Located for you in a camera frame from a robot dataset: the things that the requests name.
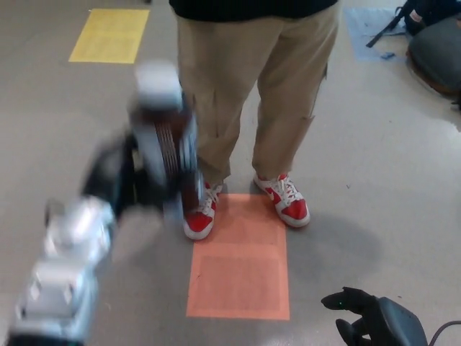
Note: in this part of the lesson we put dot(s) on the khaki cargo trousers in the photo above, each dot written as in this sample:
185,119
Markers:
230,90

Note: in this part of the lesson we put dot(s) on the brown protein shake bottle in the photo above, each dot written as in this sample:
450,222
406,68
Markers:
162,108

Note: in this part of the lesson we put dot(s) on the blue paper sheet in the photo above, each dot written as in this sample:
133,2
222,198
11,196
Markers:
360,32

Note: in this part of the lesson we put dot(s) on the robot right black Dex3 hand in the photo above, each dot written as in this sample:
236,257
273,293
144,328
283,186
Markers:
381,320

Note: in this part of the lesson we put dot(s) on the person's right red white sneaker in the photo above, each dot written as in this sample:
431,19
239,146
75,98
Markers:
201,223

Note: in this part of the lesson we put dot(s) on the robot left black Dex3 hand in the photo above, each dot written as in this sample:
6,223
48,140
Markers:
115,173

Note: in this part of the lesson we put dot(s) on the person's left red white sneaker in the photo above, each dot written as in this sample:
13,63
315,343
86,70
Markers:
293,210

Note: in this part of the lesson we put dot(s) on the person's red white sneaker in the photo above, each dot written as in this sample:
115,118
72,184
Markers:
293,210
201,223

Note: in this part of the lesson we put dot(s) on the orange paper sheet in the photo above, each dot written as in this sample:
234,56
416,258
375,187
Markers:
239,281

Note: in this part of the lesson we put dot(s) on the dark blue backpack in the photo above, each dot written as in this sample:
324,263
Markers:
432,12

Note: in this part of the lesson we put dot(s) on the small blue tape piece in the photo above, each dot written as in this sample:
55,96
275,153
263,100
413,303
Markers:
387,56

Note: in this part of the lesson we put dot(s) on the grey round cushion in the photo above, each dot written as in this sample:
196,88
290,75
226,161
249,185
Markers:
437,57

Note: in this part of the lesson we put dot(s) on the yellow paper sheet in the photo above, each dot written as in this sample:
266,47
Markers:
109,36

